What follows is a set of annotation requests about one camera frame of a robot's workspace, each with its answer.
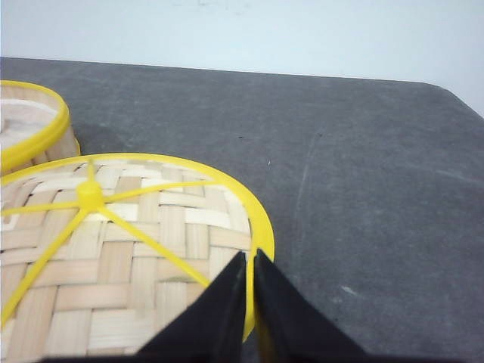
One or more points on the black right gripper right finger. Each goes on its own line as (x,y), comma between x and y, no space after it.
(287,325)

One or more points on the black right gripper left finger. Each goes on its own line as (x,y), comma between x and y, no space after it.
(213,325)

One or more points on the woven bamboo steamer lid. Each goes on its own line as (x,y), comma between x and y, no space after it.
(100,252)

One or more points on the bamboo steamer basket yellow rim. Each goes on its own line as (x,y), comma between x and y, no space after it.
(35,126)

